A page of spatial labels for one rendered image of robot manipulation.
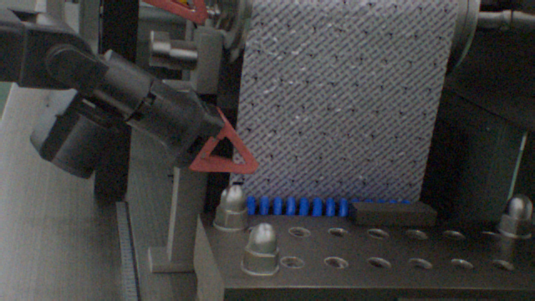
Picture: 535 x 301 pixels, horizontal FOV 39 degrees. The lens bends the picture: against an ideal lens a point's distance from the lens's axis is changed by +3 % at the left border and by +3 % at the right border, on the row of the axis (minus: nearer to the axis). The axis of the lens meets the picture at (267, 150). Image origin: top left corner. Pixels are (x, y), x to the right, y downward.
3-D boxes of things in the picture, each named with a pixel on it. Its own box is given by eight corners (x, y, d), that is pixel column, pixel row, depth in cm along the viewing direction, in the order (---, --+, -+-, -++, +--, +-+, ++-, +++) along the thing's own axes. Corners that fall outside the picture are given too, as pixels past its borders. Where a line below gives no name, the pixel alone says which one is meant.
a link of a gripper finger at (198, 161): (242, 201, 82) (171, 160, 78) (231, 177, 88) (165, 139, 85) (277, 151, 81) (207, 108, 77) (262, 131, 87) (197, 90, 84)
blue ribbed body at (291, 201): (236, 218, 85) (240, 190, 84) (409, 221, 90) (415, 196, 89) (243, 232, 82) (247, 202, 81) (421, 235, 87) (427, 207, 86)
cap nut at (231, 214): (210, 217, 79) (215, 178, 78) (243, 218, 80) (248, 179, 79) (216, 232, 76) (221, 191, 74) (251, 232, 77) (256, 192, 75)
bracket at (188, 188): (144, 255, 97) (162, 22, 88) (193, 255, 99) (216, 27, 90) (147, 273, 93) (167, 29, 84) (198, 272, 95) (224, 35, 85)
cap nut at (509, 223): (489, 224, 87) (497, 187, 86) (518, 225, 88) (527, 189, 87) (506, 237, 84) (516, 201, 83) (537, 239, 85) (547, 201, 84)
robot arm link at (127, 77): (104, 48, 73) (99, 40, 78) (66, 107, 73) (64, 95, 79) (165, 85, 76) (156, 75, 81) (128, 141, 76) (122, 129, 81)
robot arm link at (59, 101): (61, 40, 68) (33, 14, 74) (-9, 146, 68) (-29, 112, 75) (164, 99, 75) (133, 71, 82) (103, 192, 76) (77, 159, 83)
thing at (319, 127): (226, 208, 85) (244, 50, 79) (414, 213, 91) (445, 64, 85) (226, 210, 85) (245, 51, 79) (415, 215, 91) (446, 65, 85)
